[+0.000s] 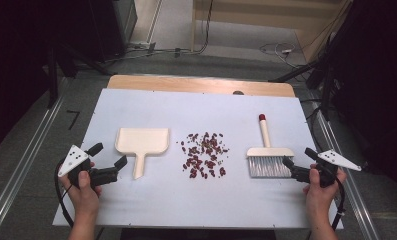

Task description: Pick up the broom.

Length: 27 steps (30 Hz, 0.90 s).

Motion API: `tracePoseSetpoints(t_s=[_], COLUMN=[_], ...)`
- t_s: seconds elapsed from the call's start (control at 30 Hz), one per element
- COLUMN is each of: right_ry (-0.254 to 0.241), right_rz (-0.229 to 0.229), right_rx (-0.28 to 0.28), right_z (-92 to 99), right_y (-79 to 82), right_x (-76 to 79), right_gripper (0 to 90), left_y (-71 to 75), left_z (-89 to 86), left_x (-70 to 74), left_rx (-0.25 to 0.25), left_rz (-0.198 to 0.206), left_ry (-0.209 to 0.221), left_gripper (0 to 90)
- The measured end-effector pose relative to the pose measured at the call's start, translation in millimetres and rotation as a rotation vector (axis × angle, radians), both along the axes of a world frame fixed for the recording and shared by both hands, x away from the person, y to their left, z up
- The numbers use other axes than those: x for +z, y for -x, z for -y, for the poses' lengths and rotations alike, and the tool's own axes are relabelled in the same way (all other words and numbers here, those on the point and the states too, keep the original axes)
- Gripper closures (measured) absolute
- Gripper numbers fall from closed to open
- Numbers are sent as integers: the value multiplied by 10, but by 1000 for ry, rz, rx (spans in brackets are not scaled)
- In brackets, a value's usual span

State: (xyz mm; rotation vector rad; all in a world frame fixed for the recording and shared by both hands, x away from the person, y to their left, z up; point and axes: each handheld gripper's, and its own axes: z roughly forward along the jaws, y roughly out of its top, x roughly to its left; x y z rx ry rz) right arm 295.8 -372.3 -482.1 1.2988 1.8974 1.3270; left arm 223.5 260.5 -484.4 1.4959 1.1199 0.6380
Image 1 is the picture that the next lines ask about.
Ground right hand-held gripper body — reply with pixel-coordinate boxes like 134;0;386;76
289;149;363;189

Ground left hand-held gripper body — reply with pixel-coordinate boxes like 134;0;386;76
57;144;120;189

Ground cream hand brush grey bristles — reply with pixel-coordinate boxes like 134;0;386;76
245;113;296;179

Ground cream plastic dustpan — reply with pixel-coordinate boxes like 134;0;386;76
114;127;171;181

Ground pile of red beans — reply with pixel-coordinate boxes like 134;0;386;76
180;131;231;180

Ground person's left hand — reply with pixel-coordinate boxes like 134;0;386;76
58;161;103;218

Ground person's right hand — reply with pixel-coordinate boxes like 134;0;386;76
302;163;348;218

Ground black stand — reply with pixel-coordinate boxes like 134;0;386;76
45;39;115;110
268;36;337;122

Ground white table board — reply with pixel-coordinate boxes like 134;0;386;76
51;87;345;231

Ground black curtain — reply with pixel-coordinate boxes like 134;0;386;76
325;0;397;196
0;0;139;158

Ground light wooden table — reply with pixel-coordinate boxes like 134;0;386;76
106;74;297;99

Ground metal floor rail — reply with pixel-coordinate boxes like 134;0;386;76
0;77;71;240
309;99;382;240

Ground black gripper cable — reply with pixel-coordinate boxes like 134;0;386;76
53;160;76;230
330;182;347;232

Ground white floor cable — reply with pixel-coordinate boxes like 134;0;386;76
259;41;302;69

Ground black floor cable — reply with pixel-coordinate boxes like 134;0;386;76
102;0;217;64

